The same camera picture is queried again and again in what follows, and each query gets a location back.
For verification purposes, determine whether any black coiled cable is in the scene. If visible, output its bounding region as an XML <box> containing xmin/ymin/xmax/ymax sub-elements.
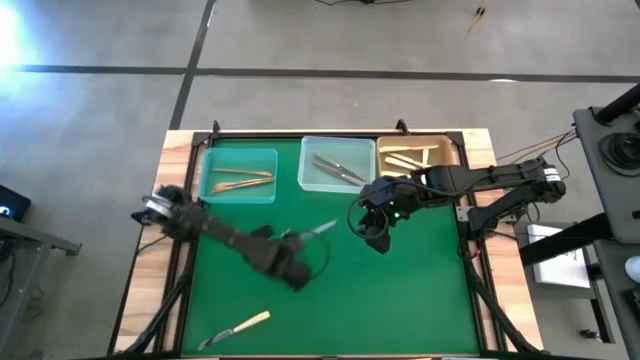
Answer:
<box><xmin>598</xmin><ymin>131</ymin><xmax>640</xmax><ymax>177</ymax></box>

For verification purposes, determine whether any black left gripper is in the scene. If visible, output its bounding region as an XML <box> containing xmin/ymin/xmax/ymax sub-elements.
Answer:
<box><xmin>239</xmin><ymin>229</ymin><xmax>314</xmax><ymax>293</ymax></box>

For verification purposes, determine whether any black pole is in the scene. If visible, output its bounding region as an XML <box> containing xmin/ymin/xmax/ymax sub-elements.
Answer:
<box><xmin>593</xmin><ymin>82</ymin><xmax>640</xmax><ymax>127</ymax></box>

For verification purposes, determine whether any black camera cable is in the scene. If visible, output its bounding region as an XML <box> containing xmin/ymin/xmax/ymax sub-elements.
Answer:
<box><xmin>346</xmin><ymin>198</ymin><xmax>389</xmax><ymax>240</ymax></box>
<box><xmin>298</xmin><ymin>230</ymin><xmax>332</xmax><ymax>280</ymax></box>

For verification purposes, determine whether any green table mat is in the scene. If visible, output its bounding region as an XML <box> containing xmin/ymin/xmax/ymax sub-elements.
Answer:
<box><xmin>180</xmin><ymin>138</ymin><xmax>481</xmax><ymax>357</ymax></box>

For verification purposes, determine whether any yellow tool on floor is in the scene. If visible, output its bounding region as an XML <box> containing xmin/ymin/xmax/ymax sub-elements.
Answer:
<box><xmin>466</xmin><ymin>0</ymin><xmax>490</xmax><ymax>35</ymax></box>

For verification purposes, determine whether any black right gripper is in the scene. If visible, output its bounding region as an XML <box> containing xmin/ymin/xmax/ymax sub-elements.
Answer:
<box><xmin>364</xmin><ymin>172</ymin><xmax>432</xmax><ymax>255</ymax></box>

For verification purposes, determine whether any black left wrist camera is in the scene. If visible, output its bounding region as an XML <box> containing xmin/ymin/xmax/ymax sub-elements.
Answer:
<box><xmin>248</xmin><ymin>223</ymin><xmax>276</xmax><ymax>241</ymax></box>

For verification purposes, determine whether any orange translucent plastic bin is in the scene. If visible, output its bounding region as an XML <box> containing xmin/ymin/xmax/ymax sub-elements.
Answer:
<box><xmin>376</xmin><ymin>134</ymin><xmax>459</xmax><ymax>194</ymax></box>

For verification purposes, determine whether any white round object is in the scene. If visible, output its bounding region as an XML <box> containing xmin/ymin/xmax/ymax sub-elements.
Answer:
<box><xmin>623</xmin><ymin>254</ymin><xmax>640</xmax><ymax>285</ymax></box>

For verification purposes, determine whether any gray equipment cart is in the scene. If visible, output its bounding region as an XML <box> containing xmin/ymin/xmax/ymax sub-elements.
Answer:
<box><xmin>572</xmin><ymin>105</ymin><xmax>640</xmax><ymax>246</ymax></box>

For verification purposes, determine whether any black left camera cable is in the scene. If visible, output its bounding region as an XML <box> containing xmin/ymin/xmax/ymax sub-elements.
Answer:
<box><xmin>298</xmin><ymin>230</ymin><xmax>332</xmax><ymax>280</ymax></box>

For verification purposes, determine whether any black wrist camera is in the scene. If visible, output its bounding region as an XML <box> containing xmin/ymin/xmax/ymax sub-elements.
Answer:
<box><xmin>357</xmin><ymin>180</ymin><xmax>392</xmax><ymax>210</ymax></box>
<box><xmin>248</xmin><ymin>223</ymin><xmax>276</xmax><ymax>241</ymax></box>

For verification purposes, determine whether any black right camera cable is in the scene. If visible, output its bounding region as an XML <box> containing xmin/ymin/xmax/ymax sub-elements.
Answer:
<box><xmin>346</xmin><ymin>198</ymin><xmax>389</xmax><ymax>240</ymax></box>

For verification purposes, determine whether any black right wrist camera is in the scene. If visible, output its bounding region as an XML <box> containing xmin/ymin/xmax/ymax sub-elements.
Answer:
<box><xmin>357</xmin><ymin>180</ymin><xmax>392</xmax><ymax>210</ymax></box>

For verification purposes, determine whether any black beam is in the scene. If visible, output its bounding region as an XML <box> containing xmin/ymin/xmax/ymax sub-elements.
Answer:
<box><xmin>518</xmin><ymin>212</ymin><xmax>615</xmax><ymax>267</ymax></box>

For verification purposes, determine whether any black computer tower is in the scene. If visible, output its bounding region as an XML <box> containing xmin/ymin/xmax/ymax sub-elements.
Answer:
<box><xmin>0</xmin><ymin>183</ymin><xmax>32</xmax><ymax>224</ymax></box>

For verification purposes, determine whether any teal translucent plastic bin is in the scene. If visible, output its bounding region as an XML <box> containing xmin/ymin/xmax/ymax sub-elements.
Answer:
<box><xmin>197</xmin><ymin>147</ymin><xmax>279</xmax><ymax>206</ymax></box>

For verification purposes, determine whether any gray work table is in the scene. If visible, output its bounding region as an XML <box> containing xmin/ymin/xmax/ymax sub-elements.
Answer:
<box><xmin>592</xmin><ymin>238</ymin><xmax>640</xmax><ymax>360</ymax></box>

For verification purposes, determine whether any white box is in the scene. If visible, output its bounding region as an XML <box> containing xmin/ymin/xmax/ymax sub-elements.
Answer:
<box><xmin>526</xmin><ymin>223</ymin><xmax>592</xmax><ymax>290</ymax></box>

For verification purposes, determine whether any tan cable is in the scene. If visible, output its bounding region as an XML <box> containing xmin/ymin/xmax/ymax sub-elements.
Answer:
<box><xmin>497</xmin><ymin>130</ymin><xmax>576</xmax><ymax>162</ymax></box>

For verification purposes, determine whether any gray side table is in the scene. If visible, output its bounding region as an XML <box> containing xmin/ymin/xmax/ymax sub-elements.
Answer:
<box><xmin>0</xmin><ymin>215</ymin><xmax>83</xmax><ymax>360</ymax></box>

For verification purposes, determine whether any clear translucent plastic bin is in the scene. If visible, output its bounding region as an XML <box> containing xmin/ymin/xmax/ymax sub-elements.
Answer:
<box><xmin>297</xmin><ymin>135</ymin><xmax>377</xmax><ymax>194</ymax></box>

